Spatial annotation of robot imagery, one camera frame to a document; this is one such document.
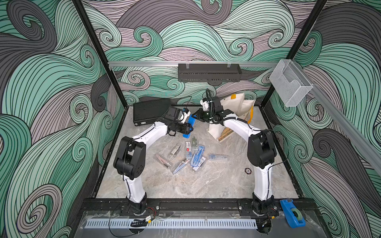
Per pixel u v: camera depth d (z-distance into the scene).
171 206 0.75
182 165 0.87
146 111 1.14
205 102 0.85
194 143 0.95
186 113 0.83
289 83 0.78
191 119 0.91
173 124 0.72
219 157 0.90
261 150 0.53
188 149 0.92
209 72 0.97
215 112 0.74
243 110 1.01
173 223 0.70
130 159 0.48
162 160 0.90
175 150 0.92
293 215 0.67
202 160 0.88
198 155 0.90
